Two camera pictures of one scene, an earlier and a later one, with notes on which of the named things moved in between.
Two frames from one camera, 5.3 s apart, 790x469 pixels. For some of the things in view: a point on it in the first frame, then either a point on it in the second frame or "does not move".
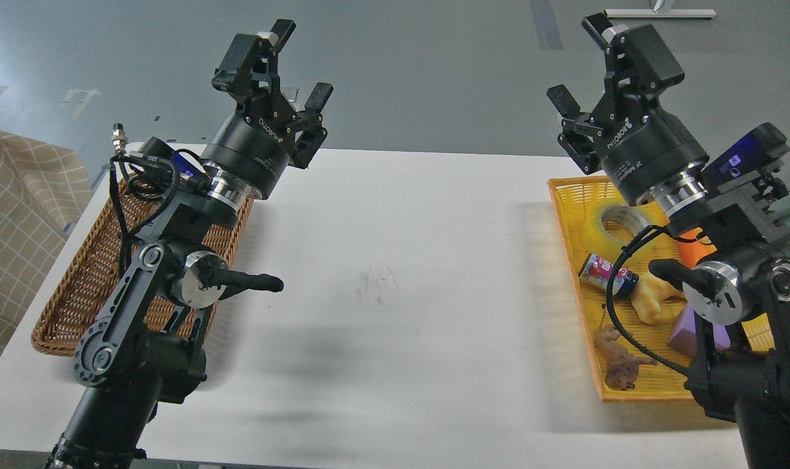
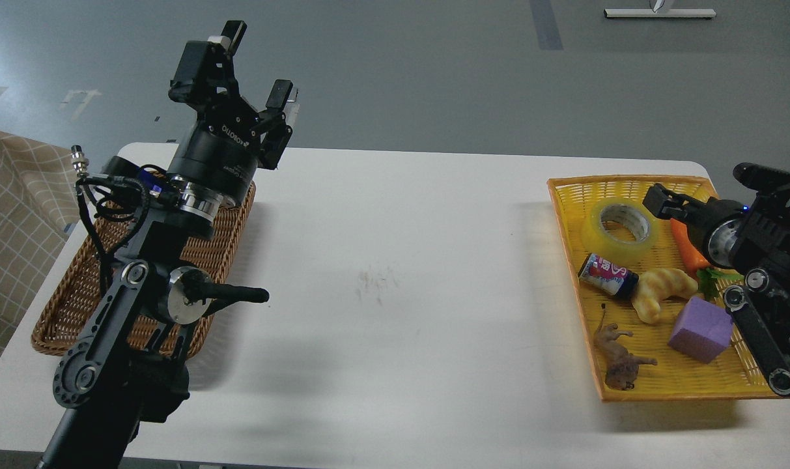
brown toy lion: [621, 367] does not move
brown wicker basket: [90, 272] does not move
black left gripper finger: [228, 76] → [191, 81]
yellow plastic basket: [607, 243] does not move
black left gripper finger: [312, 133] → [270, 125]
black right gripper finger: [580, 129] → [667, 204]
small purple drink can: [596, 270] does not move
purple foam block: [684, 337] does not move
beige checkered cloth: [29, 198] does not move
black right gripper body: [639, 145] → [715, 225]
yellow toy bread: [650, 296] does not move
